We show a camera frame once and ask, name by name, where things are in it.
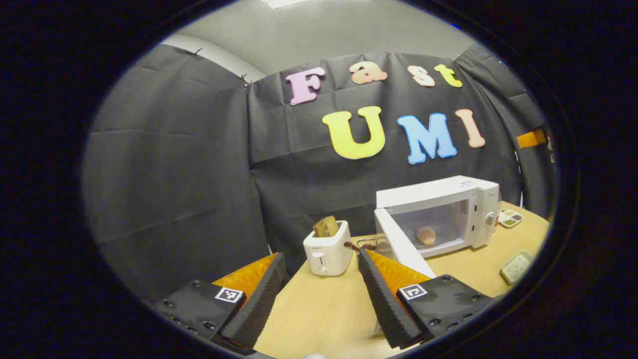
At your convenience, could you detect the white microwave oven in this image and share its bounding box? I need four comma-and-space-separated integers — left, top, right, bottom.
374, 175, 500, 280

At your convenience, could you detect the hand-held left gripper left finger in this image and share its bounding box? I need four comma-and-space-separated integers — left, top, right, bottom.
152, 253, 286, 350

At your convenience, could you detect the cream square tray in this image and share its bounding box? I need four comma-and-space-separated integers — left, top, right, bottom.
500, 250, 534, 285

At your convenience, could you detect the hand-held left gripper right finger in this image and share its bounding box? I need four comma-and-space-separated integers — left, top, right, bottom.
358, 248, 494, 350

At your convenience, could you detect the long ceiling light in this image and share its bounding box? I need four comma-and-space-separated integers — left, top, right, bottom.
263, 0, 319, 9

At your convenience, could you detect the metal wire rack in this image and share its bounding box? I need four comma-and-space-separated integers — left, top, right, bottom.
355, 237, 394, 260

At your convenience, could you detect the black backdrop cloth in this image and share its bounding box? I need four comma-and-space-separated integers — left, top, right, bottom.
82, 42, 556, 300

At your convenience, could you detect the white divided plate with beans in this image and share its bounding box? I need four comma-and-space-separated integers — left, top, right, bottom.
498, 209, 524, 229

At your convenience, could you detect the white toaster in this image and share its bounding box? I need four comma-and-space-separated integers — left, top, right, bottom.
303, 220, 353, 277

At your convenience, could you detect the brown bread slice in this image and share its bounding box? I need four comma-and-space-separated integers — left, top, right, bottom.
313, 215, 339, 238

